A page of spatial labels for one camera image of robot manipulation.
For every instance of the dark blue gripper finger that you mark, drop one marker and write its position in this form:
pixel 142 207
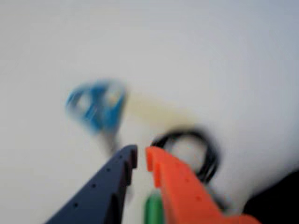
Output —
pixel 98 196

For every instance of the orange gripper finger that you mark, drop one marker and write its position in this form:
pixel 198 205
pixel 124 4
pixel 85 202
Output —
pixel 187 196

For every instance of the black fabric bag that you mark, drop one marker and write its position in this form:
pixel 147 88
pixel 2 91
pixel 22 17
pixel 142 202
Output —
pixel 275 203

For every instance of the black marker with green cap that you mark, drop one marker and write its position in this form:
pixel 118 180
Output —
pixel 153 210

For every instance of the beige masking tape strip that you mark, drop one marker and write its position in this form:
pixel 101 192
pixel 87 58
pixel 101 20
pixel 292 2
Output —
pixel 158 112

